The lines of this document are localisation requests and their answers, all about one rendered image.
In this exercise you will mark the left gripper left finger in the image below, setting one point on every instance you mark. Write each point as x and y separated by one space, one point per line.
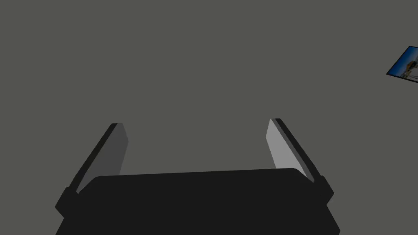
106 156

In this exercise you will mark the blue framed wall picture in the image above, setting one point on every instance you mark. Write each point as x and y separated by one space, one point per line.
405 65

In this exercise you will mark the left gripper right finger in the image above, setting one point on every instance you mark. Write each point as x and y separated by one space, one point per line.
287 151

